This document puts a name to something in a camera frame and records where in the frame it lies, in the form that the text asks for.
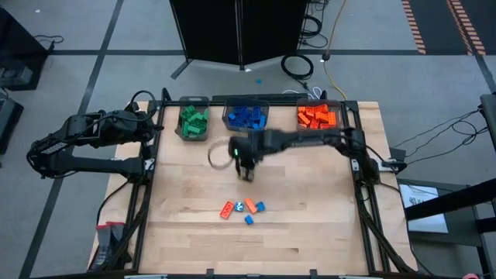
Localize black floor cable coil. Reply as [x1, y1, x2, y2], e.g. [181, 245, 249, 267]
[281, 53, 315, 81]

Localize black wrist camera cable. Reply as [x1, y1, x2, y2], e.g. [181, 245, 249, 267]
[127, 90, 159, 117]
[207, 138, 234, 171]

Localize yellow cable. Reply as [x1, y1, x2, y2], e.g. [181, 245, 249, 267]
[322, 0, 349, 101]

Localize black cable bundle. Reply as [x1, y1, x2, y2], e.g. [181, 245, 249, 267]
[300, 0, 330, 50]

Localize black cart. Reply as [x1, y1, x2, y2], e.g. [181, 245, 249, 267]
[0, 7, 50, 92]

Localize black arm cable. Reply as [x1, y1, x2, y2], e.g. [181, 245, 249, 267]
[96, 180, 133, 226]

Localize black floor cables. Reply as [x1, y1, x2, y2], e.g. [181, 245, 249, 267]
[391, 109, 490, 166]

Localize grey plastic bin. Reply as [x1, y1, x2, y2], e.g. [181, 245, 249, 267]
[221, 96, 270, 133]
[296, 98, 343, 133]
[174, 95, 212, 142]

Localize black folding partition screen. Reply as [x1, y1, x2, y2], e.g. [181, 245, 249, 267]
[169, 0, 309, 81]

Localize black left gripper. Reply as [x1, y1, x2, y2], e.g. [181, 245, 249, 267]
[110, 110, 164, 143]

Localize black table frame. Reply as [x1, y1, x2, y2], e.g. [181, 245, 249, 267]
[88, 88, 418, 277]

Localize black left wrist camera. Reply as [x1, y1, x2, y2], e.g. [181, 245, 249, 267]
[126, 101, 150, 117]

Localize grey red-tipped device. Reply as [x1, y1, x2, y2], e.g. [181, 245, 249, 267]
[95, 221, 126, 269]

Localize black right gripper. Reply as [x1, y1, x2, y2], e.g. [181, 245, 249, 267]
[229, 133, 260, 183]

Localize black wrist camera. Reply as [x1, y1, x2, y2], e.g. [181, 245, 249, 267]
[253, 130, 281, 153]
[126, 101, 150, 117]

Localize white paper sheet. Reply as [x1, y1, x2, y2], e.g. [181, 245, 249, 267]
[398, 184, 450, 234]

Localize black box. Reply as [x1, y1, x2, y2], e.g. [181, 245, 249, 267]
[0, 96, 24, 156]

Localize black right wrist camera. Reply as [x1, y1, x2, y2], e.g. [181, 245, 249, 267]
[253, 130, 281, 153]

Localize white cable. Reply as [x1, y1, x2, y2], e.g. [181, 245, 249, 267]
[282, 87, 323, 102]

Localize black beam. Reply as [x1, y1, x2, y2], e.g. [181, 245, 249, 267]
[405, 177, 496, 222]

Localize black desk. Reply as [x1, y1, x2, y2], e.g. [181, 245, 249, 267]
[480, 92, 496, 143]

